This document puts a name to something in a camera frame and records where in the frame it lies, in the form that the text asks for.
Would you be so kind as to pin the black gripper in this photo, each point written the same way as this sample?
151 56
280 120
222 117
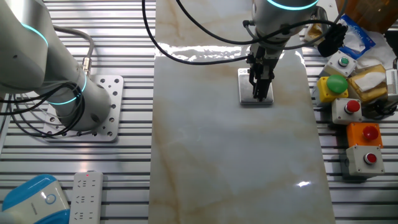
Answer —
267 62

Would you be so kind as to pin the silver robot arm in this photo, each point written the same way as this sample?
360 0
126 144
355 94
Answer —
31 62

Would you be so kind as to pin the silver digital scale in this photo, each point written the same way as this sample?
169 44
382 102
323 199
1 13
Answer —
245 91

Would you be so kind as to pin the yellow box green mushroom button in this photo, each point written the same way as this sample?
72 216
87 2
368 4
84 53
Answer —
325 91

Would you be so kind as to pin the yellow packaging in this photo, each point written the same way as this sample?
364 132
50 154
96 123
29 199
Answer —
312 32

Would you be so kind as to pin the grey box green button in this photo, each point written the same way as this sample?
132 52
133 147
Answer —
339 68

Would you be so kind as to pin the marble pattern board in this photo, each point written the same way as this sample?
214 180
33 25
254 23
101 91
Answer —
217 155

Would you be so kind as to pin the grey box red mushroom button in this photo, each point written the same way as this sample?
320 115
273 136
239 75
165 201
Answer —
339 113

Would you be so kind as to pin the brown tissue pack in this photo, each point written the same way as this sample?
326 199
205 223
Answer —
357 90

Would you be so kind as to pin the orange box red button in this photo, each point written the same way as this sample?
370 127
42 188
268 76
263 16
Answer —
354 137

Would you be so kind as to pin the blue tissue pack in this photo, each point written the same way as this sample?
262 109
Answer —
367 40

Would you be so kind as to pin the grey box flat red button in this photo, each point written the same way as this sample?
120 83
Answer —
354 165

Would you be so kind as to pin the white paper sheet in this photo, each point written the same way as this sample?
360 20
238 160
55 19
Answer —
382 49

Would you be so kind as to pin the white ribbed device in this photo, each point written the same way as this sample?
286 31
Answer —
393 84

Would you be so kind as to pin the brown wooden board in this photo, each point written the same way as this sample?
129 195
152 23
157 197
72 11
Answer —
373 12

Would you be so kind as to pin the white power strip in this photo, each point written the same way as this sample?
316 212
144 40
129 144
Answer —
85 199

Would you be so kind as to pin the blue and white device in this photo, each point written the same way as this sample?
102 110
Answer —
31 202

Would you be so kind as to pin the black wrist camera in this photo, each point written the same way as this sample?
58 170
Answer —
331 40

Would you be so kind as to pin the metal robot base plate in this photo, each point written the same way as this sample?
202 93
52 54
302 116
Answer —
115 93

